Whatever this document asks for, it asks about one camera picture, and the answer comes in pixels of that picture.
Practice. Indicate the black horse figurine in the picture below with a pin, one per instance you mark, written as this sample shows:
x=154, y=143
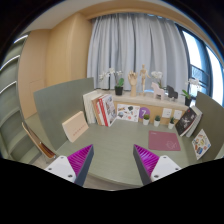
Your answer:
x=172, y=93

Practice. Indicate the colourful illustrated book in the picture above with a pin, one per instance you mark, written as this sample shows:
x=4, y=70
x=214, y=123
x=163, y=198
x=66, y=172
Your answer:
x=201, y=144

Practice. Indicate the illustrated sticker card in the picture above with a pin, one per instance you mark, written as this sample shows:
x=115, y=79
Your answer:
x=128, y=112

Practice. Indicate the purple round number card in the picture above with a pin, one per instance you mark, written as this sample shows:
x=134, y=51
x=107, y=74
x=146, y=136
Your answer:
x=143, y=111

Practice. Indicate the wooden hand model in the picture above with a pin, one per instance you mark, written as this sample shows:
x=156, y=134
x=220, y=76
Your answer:
x=132, y=78

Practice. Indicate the small potted plant middle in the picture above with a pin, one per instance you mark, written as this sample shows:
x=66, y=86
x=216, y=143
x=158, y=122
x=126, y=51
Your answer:
x=157, y=120

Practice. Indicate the white orchid behind horse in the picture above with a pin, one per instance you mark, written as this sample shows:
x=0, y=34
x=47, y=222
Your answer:
x=157, y=75

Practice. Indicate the white horse figurine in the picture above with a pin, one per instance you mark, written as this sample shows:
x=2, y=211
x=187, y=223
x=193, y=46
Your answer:
x=157, y=90

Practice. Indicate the small potted plant right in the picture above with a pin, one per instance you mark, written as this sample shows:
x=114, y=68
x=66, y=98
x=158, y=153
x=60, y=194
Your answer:
x=171, y=123

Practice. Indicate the pink mouse pad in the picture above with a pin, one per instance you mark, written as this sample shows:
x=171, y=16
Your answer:
x=163, y=141

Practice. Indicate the white book under black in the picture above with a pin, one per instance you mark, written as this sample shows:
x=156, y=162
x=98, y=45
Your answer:
x=195, y=122

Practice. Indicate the small potted plant left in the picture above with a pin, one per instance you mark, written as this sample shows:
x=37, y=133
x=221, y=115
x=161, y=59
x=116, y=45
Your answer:
x=146, y=119

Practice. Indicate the grey curtain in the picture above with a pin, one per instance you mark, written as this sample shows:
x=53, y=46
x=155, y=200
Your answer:
x=132, y=41

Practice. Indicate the white orchid black pot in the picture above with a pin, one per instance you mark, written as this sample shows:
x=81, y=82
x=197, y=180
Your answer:
x=119, y=80

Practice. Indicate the red spine book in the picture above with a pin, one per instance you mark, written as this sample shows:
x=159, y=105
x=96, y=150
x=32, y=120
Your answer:
x=97, y=110

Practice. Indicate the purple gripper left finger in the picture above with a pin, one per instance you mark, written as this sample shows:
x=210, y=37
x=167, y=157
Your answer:
x=73, y=168

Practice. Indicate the small potted plant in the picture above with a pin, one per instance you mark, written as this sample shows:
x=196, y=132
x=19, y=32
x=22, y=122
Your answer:
x=157, y=120
x=171, y=123
x=146, y=119

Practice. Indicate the white card on ledge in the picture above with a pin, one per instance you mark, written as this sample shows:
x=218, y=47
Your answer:
x=166, y=113

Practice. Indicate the wooden mannequin figure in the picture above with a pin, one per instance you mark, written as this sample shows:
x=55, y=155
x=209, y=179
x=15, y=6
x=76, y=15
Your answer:
x=144, y=74

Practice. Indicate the white red cover book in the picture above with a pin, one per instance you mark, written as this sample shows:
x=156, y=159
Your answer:
x=108, y=109

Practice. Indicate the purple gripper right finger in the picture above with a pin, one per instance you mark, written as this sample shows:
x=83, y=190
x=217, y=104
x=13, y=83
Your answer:
x=152, y=167

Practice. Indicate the white orchid right pot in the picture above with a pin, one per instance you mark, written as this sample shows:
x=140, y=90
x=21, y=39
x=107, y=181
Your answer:
x=193, y=86

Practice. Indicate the black cover book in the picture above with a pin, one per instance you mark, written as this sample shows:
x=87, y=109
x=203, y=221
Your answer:
x=185, y=121

